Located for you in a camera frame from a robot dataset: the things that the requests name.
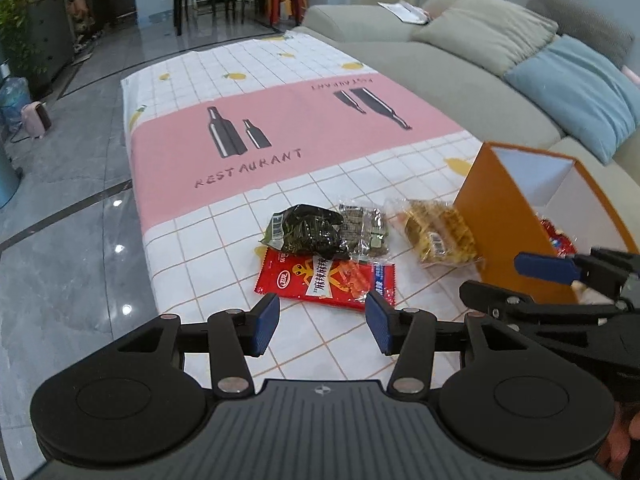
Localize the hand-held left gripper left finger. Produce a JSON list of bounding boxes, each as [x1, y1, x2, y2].
[[100, 293, 281, 401]]

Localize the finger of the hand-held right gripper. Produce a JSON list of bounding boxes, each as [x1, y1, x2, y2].
[[514, 246, 640, 287], [458, 280, 632, 324]]

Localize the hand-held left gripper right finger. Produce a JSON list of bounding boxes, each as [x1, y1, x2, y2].
[[364, 290, 551, 401]]

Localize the red striped snack packet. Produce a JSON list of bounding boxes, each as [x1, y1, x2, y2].
[[537, 217, 579, 259]]

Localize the bread slice packet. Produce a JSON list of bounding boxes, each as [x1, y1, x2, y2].
[[570, 280, 616, 307]]

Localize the red white snack packet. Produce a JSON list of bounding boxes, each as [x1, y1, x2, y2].
[[253, 246, 397, 311]]

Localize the orange cardboard box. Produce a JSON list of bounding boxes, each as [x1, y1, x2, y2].
[[452, 141, 640, 307]]

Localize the yellow crispy snack packet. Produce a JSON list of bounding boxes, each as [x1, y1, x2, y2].
[[384, 198, 484, 267]]

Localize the grey green snack packet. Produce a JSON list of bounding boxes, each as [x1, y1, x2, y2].
[[334, 202, 391, 261]]

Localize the black snack packet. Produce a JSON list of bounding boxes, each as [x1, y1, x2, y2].
[[262, 203, 346, 260]]

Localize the person's right hand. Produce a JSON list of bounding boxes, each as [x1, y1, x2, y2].
[[596, 399, 640, 480]]

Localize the blue cushion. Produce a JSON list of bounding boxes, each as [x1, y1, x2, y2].
[[502, 35, 640, 166]]

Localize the pink white printed tablecloth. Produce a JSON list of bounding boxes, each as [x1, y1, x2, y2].
[[120, 30, 502, 392]]

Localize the beige sofa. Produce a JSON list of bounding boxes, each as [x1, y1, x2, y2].
[[299, 0, 640, 213]]

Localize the beige cushion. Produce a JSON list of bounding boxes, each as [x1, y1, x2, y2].
[[410, 0, 561, 79]]

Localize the grey cushion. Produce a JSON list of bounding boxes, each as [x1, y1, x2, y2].
[[525, 0, 636, 69]]

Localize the papers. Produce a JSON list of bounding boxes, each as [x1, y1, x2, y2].
[[377, 0, 431, 25]]

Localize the pink heater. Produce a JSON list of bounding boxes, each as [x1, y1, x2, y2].
[[21, 101, 54, 140]]

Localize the blue water jug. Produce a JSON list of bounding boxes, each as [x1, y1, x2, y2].
[[0, 76, 34, 126]]

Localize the cluttered display shelf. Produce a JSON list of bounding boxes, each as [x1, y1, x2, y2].
[[65, 0, 104, 57]]

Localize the dark grey cabinet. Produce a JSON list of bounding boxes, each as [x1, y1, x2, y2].
[[25, 0, 76, 97]]

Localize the trailing green plant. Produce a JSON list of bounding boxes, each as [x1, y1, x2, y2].
[[0, 0, 56, 82]]

